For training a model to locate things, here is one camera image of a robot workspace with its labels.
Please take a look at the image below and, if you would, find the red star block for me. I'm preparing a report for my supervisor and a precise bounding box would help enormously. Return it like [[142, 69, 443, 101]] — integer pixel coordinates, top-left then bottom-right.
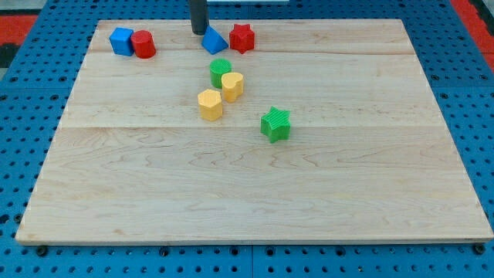
[[229, 24, 255, 54]]

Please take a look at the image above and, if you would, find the blue triangular prism block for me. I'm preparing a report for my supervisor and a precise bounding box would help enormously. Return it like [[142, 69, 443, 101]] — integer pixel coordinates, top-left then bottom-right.
[[201, 26, 228, 55]]

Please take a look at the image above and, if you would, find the light wooden board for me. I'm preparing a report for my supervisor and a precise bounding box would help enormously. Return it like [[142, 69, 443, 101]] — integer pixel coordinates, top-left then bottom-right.
[[15, 19, 493, 246]]

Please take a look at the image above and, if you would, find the red cylinder block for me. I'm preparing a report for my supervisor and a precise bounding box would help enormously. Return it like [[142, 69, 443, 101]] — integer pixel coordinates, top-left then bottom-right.
[[130, 30, 157, 59]]

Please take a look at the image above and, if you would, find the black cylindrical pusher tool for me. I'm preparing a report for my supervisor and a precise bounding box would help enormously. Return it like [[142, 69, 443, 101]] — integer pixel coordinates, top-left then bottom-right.
[[188, 0, 209, 36]]

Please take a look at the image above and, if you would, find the green cylinder block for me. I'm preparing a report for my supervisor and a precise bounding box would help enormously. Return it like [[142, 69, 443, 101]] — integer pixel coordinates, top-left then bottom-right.
[[209, 59, 232, 89]]

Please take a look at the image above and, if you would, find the blue cube block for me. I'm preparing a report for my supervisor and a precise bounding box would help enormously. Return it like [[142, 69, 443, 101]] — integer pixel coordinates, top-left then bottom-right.
[[109, 27, 134, 56]]

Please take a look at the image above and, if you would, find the yellow heart block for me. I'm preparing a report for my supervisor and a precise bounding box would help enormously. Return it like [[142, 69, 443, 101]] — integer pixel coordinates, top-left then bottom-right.
[[222, 72, 244, 103]]

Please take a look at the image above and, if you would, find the yellow hexagon block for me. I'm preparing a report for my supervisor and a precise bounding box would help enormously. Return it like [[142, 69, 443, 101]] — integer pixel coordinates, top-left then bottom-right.
[[198, 90, 223, 121]]

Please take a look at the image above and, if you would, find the green star block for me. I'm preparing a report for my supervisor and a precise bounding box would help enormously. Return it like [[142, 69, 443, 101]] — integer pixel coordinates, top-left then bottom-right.
[[260, 107, 291, 143]]

